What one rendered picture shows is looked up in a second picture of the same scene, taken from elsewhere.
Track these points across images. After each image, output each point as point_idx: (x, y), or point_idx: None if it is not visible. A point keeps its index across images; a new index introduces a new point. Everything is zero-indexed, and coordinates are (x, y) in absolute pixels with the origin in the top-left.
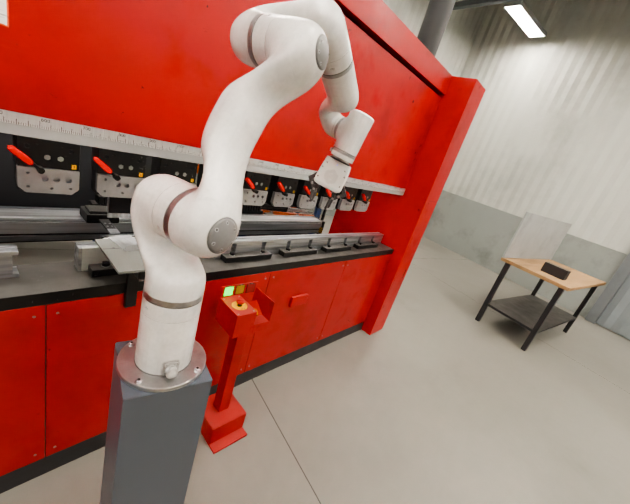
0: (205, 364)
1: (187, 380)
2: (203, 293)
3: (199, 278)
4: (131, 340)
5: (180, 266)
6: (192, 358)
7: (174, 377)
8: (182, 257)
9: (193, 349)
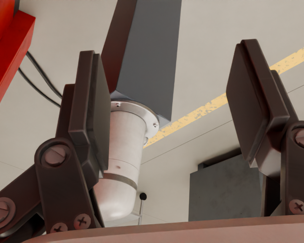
0: (155, 113)
1: (156, 132)
2: (134, 189)
3: (131, 211)
4: None
5: (113, 220)
6: (143, 118)
7: (145, 132)
8: (105, 220)
9: (136, 111)
